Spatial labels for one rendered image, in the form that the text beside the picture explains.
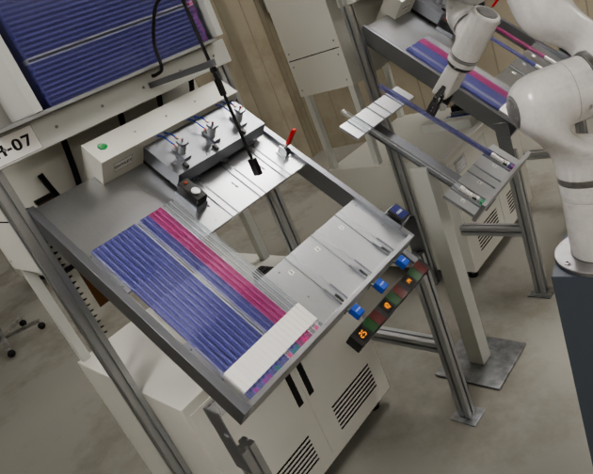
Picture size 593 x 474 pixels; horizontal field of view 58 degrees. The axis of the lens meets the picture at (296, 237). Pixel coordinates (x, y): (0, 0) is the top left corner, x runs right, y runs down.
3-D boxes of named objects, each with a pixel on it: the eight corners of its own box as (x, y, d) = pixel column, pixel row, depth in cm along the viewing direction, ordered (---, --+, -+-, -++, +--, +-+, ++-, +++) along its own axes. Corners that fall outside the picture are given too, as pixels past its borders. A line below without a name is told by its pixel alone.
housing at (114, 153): (232, 127, 172) (237, 90, 161) (104, 200, 143) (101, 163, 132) (214, 114, 174) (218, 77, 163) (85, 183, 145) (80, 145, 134)
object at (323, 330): (403, 252, 153) (412, 236, 147) (247, 418, 114) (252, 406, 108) (400, 249, 153) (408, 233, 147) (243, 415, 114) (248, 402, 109)
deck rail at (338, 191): (407, 248, 154) (415, 235, 149) (403, 252, 153) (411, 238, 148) (228, 116, 173) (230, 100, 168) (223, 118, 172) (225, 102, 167)
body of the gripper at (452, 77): (458, 49, 159) (442, 80, 168) (442, 60, 153) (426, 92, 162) (479, 61, 157) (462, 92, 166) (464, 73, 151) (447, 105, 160)
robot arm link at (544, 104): (638, 172, 101) (621, 48, 92) (540, 206, 104) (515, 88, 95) (603, 156, 112) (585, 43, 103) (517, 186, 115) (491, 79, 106)
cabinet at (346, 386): (395, 399, 199) (341, 259, 176) (274, 565, 158) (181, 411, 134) (278, 365, 246) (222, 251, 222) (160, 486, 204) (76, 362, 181)
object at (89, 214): (301, 175, 163) (305, 164, 159) (126, 305, 124) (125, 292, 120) (223, 118, 172) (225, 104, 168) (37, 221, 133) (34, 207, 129)
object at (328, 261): (403, 244, 151) (407, 237, 149) (244, 410, 112) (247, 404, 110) (350, 204, 156) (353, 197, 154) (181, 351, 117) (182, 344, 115)
